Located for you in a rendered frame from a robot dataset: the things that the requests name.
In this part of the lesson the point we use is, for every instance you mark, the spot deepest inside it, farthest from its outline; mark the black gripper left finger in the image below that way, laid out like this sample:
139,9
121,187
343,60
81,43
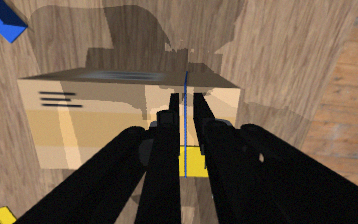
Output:
98,190

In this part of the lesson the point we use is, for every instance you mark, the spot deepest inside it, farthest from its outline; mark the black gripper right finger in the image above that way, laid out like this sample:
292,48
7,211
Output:
296,189

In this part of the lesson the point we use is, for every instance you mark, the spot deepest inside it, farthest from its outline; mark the tan cardboard box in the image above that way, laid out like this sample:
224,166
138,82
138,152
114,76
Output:
74,113

